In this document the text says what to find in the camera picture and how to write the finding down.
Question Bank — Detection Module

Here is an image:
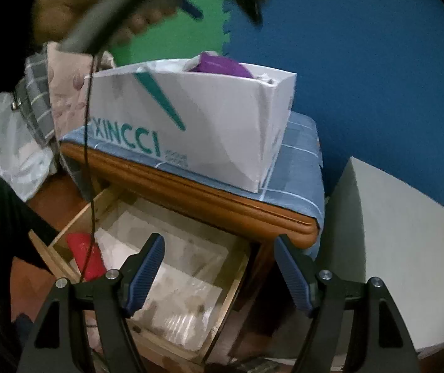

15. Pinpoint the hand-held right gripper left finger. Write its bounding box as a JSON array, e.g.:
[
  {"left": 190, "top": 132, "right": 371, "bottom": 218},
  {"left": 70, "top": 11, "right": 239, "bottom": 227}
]
[{"left": 16, "top": 233, "right": 166, "bottom": 373}]

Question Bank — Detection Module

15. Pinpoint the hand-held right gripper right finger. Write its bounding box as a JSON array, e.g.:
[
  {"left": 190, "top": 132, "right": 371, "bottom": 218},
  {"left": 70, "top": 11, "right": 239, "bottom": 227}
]
[{"left": 274, "top": 234, "right": 421, "bottom": 373}]

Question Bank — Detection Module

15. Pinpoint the white underwear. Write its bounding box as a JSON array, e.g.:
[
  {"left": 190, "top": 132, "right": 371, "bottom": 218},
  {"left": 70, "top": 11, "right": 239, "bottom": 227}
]
[{"left": 136, "top": 56, "right": 203, "bottom": 74}]

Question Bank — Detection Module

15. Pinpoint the purple underwear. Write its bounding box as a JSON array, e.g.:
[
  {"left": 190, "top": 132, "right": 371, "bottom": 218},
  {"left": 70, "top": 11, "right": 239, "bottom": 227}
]
[{"left": 185, "top": 52, "right": 254, "bottom": 80}]

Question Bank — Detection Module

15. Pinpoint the wooden drawer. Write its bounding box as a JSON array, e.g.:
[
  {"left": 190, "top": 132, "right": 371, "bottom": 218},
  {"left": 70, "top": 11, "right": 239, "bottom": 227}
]
[{"left": 28, "top": 186, "right": 252, "bottom": 366}]

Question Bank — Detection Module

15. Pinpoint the white cardboard box teal print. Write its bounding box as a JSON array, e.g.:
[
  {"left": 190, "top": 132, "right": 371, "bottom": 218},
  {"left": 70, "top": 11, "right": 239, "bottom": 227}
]
[{"left": 86, "top": 58, "right": 297, "bottom": 194}]

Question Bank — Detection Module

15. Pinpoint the person's left forearm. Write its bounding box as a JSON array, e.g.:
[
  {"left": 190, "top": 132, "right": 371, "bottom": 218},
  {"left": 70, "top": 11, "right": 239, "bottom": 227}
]
[{"left": 12, "top": 0, "right": 52, "bottom": 43}]

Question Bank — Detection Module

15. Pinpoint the white drawer liner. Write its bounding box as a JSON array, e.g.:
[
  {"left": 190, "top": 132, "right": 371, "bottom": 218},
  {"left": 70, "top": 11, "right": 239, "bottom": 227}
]
[{"left": 95, "top": 210, "right": 230, "bottom": 348}]

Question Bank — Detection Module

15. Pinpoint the red underwear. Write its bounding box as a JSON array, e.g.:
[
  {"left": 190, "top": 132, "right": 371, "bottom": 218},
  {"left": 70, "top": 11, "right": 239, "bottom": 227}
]
[{"left": 67, "top": 233, "right": 106, "bottom": 280}]

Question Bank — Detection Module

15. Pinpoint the person's left hand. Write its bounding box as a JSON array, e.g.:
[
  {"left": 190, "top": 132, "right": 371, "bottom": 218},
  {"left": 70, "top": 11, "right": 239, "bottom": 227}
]
[{"left": 35, "top": 0, "right": 168, "bottom": 47}]

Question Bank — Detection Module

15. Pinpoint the green foam mat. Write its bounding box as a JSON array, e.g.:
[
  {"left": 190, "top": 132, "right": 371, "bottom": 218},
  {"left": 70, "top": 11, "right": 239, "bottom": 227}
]
[{"left": 107, "top": 0, "right": 230, "bottom": 71}]

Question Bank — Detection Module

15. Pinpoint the beige floral pillow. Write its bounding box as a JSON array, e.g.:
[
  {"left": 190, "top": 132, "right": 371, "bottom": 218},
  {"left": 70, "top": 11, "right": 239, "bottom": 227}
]
[{"left": 47, "top": 43, "right": 114, "bottom": 140}]

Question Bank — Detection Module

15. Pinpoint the wooden nightstand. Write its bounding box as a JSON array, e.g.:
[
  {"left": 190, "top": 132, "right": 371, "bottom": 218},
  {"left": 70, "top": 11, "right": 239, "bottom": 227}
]
[{"left": 61, "top": 142, "right": 320, "bottom": 319}]

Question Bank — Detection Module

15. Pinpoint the grey plaid bedding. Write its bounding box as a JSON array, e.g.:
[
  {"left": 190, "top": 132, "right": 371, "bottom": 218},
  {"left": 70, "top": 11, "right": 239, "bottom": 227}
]
[{"left": 14, "top": 52, "right": 61, "bottom": 148}]

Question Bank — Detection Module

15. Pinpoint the blue checked cloth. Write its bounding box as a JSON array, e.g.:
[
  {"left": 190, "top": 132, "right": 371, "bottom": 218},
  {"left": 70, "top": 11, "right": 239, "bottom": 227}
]
[{"left": 59, "top": 111, "right": 326, "bottom": 257}]

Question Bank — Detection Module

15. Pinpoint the blue foam mat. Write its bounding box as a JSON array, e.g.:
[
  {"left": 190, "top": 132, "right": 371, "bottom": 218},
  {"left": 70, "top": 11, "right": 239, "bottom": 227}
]
[{"left": 222, "top": 0, "right": 444, "bottom": 210}]

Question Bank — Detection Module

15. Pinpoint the white crumpled cloth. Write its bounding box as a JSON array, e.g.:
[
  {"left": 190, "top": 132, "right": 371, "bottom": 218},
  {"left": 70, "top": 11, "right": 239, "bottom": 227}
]
[{"left": 0, "top": 93, "right": 57, "bottom": 195}]

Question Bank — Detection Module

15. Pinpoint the black cable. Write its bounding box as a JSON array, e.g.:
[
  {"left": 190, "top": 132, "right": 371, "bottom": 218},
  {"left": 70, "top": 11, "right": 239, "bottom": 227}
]
[{"left": 81, "top": 48, "right": 102, "bottom": 282}]

